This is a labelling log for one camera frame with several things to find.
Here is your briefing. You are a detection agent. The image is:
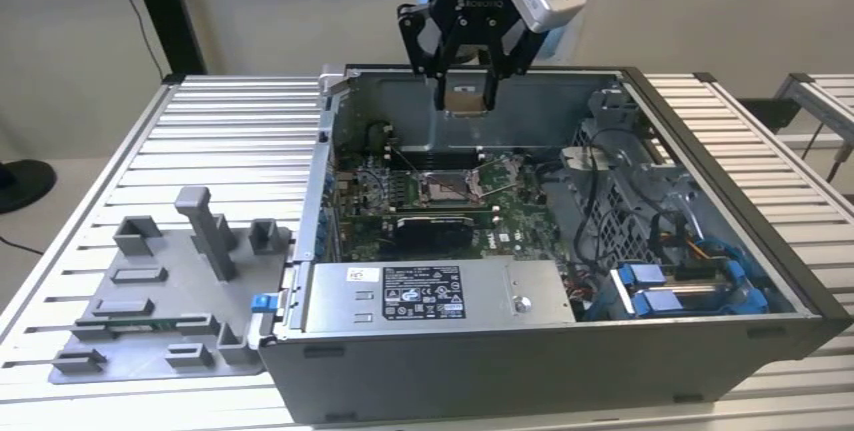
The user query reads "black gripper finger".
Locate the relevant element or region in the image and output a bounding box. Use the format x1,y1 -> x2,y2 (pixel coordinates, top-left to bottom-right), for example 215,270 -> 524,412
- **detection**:
398,2 -> 479,112
481,15 -> 546,112

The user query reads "silver CPU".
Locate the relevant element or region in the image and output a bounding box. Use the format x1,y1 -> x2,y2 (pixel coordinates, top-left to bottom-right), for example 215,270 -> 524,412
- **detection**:
443,88 -> 494,121

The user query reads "black RAM slot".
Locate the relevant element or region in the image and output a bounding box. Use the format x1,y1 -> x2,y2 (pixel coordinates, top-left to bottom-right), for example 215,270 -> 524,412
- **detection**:
391,203 -> 504,213
385,145 -> 488,157
391,209 -> 504,221
385,153 -> 488,167

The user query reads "CPU socket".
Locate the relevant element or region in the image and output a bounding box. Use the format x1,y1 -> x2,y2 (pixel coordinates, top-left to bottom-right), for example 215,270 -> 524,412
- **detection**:
417,168 -> 482,207

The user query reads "black board heatsink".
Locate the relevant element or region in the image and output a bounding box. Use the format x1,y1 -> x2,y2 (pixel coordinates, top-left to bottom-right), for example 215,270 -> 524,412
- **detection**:
365,120 -> 394,155

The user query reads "metal locking lever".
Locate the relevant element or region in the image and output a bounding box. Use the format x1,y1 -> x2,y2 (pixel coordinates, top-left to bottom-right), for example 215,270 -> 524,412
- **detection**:
386,142 -> 426,176

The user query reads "metal socket cover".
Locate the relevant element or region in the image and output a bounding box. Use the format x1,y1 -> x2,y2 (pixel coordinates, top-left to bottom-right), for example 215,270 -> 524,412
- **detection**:
474,156 -> 529,198

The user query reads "green motherboard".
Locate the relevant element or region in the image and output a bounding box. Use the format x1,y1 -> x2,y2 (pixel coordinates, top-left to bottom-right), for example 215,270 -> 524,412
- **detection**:
326,143 -> 582,265

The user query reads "black expansion card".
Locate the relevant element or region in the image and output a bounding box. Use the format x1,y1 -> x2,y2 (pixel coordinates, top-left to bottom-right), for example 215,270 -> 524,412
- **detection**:
393,215 -> 479,258

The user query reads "perforated metal disk cage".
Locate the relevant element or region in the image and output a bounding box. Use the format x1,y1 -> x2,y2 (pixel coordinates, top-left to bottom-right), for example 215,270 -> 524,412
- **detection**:
546,85 -> 736,277

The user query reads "black power supply label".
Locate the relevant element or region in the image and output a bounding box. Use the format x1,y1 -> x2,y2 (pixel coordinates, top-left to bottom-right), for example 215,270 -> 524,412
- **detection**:
381,265 -> 466,321

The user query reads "blue disk carrier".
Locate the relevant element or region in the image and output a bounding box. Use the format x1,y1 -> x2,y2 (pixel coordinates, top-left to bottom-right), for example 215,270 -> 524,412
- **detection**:
613,260 -> 749,288
626,281 -> 769,320

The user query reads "grey power supply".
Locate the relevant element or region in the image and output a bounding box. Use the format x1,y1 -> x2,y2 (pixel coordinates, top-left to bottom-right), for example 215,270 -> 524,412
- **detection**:
303,259 -> 580,332

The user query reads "black vertical pole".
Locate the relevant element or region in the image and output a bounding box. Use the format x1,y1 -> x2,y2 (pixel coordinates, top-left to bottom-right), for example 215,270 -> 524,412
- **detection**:
126,0 -> 209,77

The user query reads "aluminium slat side table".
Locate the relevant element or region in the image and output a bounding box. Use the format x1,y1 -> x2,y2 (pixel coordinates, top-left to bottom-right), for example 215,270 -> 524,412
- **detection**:
777,72 -> 854,152

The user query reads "grey parts rack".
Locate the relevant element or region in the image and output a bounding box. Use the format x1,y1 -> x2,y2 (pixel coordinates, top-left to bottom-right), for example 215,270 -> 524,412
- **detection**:
50,185 -> 295,386

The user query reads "black open PC case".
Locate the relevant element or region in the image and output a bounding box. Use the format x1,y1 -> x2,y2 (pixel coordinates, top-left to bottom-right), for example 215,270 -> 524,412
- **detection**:
246,63 -> 854,425

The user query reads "green RAM stick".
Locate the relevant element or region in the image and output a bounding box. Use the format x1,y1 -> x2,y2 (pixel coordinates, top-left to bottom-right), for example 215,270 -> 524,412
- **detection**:
75,316 -> 210,328

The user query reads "black round stand base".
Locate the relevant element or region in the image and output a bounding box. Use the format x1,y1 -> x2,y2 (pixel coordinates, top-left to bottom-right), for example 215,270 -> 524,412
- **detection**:
0,158 -> 59,215

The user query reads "black flat disk wire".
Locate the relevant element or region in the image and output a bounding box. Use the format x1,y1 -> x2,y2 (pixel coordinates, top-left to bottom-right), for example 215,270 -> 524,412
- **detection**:
650,210 -> 694,267

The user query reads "black table bracket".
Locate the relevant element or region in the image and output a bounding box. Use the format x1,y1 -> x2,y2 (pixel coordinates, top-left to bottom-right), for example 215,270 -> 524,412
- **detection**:
737,97 -> 802,135

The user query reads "thin black wall cable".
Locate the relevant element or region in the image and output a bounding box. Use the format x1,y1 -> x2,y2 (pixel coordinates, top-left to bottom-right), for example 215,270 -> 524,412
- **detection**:
110,0 -> 169,83

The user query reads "thin black floor cable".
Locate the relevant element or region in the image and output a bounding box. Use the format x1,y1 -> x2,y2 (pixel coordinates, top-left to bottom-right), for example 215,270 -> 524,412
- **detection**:
0,235 -> 43,256

